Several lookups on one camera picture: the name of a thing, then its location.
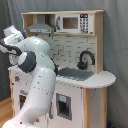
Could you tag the grey toy sink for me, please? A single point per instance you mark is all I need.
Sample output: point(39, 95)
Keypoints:
point(74, 74)

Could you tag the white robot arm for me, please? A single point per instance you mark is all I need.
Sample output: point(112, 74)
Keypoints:
point(33, 58)

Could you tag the toy microwave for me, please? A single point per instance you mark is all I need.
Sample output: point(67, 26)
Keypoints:
point(74, 23)

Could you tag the grey range hood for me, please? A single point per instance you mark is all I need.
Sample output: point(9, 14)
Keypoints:
point(41, 26)

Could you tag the wooden toy kitchen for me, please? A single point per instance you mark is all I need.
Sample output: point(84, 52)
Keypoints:
point(74, 50)

